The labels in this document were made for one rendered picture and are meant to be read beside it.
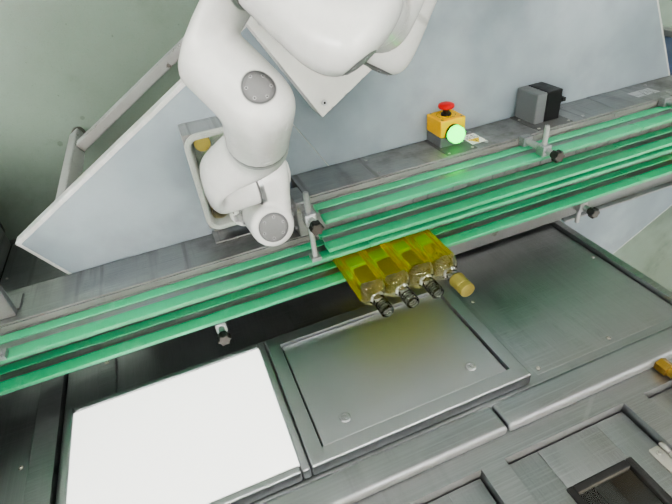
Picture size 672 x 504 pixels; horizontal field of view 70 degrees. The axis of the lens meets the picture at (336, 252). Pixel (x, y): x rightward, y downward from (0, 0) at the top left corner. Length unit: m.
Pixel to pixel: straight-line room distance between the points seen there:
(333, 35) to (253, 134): 0.14
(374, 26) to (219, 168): 0.31
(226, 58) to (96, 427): 0.81
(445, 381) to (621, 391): 0.34
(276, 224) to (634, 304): 0.89
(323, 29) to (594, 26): 1.15
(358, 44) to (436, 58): 0.78
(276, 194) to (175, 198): 0.41
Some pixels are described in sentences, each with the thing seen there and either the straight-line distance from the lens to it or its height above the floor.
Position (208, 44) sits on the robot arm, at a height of 1.24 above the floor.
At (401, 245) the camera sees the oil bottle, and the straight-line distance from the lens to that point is 1.11.
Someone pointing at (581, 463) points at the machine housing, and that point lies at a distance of 1.02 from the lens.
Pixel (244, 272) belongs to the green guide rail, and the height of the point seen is 0.92.
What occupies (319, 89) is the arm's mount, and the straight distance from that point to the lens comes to 1.07.
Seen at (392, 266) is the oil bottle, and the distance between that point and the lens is 1.05.
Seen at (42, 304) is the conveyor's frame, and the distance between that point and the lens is 1.18.
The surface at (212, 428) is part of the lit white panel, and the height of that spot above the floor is 1.16.
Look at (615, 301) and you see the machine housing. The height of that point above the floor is 1.21.
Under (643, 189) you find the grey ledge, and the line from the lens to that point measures 1.79.
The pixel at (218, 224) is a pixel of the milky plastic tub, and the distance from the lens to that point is 1.10.
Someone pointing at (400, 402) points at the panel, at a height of 1.26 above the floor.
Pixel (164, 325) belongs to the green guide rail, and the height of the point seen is 0.92.
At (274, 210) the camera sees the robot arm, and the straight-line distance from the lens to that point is 0.79.
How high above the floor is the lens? 1.79
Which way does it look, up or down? 51 degrees down
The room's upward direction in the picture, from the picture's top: 145 degrees clockwise
